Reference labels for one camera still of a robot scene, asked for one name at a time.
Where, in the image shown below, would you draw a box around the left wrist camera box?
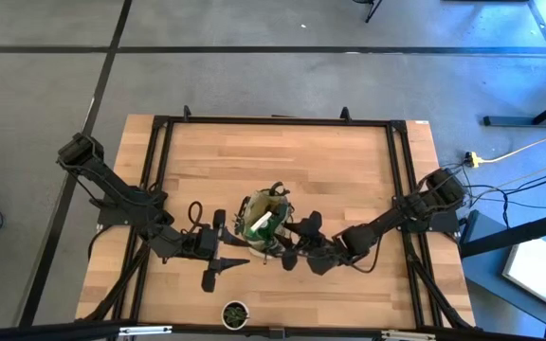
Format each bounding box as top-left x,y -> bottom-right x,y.
148,225 -> 185,260

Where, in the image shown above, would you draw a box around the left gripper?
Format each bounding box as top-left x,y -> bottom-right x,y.
188,208 -> 252,294

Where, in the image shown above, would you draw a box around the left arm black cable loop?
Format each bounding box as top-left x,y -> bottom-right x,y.
186,200 -> 205,234

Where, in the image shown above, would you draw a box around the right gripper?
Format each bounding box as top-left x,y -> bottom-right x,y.
281,210 -> 346,273

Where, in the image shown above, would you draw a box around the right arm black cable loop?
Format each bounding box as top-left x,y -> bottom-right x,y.
350,234 -> 384,276

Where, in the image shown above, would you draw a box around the pruning shears with wrist strap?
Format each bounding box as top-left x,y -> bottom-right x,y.
266,180 -> 291,198

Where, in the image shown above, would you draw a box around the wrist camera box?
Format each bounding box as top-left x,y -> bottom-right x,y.
148,225 -> 185,260
306,253 -> 341,278

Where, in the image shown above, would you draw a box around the black floor cable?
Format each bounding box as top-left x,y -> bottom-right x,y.
438,160 -> 546,229

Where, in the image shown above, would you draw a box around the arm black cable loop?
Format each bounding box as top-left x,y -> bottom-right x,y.
350,234 -> 384,276
186,200 -> 205,234

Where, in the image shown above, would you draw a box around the green spray bottle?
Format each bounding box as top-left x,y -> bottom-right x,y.
248,210 -> 283,241

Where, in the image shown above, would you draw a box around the white glowing panel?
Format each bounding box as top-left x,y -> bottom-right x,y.
500,236 -> 546,308

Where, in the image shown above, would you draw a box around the yellow cord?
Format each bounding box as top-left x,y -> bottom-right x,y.
479,122 -> 546,165

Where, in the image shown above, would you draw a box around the dark computer desk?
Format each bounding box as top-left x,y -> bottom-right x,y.
457,206 -> 546,328

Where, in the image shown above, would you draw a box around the black chair base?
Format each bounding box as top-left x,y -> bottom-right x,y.
352,0 -> 384,24

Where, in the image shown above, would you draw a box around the black aluminium table frame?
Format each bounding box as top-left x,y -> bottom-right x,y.
81,104 -> 481,332

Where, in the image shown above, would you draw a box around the black front frame beam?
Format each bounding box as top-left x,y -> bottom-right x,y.
0,319 -> 546,341

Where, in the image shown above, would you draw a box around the beige green gardening bag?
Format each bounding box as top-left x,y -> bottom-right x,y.
233,180 -> 299,264

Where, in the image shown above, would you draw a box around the blue metal table frame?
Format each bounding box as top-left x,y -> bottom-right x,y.
482,0 -> 546,129

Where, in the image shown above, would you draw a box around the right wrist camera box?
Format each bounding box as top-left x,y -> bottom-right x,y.
306,253 -> 341,278

